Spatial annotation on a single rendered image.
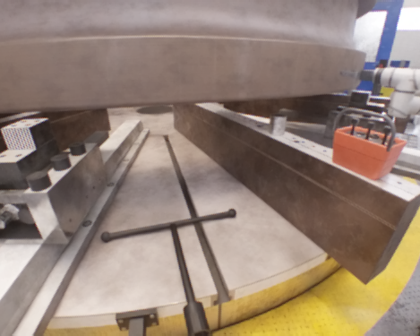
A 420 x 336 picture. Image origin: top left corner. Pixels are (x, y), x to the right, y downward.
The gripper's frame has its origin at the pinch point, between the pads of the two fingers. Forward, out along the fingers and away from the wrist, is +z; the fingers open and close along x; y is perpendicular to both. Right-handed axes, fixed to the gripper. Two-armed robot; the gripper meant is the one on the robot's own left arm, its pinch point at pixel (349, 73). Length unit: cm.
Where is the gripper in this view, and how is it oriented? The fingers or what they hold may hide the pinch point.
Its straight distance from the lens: 146.2
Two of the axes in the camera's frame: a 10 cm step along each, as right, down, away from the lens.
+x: -8.1, 2.6, -5.2
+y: 0.0, -8.9, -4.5
